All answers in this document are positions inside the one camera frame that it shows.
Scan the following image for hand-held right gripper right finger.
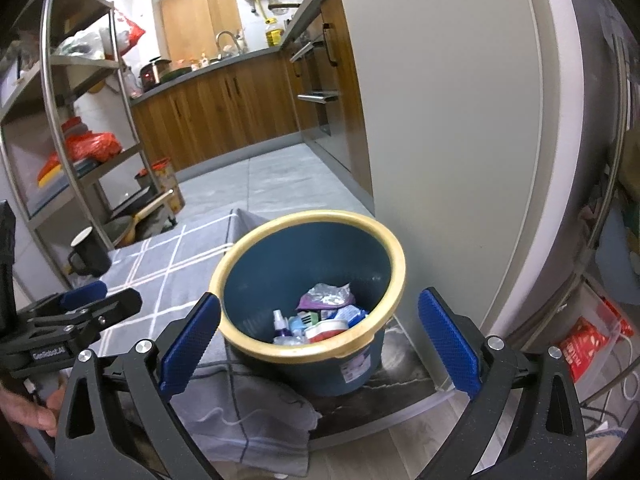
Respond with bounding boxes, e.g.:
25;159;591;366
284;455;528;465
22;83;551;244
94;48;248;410
417;287;586;480

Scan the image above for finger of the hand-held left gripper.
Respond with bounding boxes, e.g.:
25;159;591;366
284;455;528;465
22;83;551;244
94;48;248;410
17;280;108;331
27;287;143;356

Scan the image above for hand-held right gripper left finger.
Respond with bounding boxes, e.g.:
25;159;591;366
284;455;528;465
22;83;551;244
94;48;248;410
54;292;223;480

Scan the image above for purple spray bottle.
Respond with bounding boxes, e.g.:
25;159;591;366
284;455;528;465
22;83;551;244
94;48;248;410
272;309;291;343

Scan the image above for red white packet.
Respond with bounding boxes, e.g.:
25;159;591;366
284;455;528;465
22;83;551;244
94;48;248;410
304;320;351;345

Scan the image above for purple silver snack wrapper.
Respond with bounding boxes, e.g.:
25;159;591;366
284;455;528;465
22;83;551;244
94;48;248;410
296;282;356;313

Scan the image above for blue bin with yellow rim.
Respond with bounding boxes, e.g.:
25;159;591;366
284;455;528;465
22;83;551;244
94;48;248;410
209;209;407;398

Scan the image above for person's left hand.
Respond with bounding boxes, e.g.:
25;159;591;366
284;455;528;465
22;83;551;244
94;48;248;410
0;377;68;438

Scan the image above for black mug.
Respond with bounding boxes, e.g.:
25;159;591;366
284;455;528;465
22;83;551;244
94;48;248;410
67;226;113;277

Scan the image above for grey checked blanket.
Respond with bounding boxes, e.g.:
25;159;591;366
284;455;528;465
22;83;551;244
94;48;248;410
75;208;323;476

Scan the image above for black flat tray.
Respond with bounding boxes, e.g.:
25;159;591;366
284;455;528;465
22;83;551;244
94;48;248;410
112;187;161;216

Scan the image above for orange yellow plastic item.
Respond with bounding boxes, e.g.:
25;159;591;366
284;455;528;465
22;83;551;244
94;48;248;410
36;154;66;186

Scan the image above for metal shelf rack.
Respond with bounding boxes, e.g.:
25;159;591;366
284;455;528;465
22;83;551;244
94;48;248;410
0;0;181;281

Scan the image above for wooden kitchen cabinets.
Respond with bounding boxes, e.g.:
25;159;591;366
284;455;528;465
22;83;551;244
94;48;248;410
130;0;376;201

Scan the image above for dark rice cooker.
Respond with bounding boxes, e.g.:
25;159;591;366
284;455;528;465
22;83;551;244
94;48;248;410
139;57;173;88

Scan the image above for white plastic bags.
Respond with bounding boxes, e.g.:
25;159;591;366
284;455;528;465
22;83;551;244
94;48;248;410
55;27;118;58

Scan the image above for small red plastic bag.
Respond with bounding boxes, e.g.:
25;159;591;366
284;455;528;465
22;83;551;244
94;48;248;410
115;10;147;56

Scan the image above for grey refrigerator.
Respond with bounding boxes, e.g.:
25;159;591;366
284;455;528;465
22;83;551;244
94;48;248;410
492;0;640;411

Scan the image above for steel kitchen faucet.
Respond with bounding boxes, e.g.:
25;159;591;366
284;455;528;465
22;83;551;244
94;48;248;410
215;31;243;58

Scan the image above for built-in steel oven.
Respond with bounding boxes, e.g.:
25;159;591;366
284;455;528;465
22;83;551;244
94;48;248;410
289;15;341;138

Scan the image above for yellow cooking oil bottle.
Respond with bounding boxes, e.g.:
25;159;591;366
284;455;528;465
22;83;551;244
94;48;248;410
264;17;286;48

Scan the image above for pan with wooden handle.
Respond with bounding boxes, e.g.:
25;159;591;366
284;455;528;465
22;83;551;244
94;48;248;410
107;187;183;248

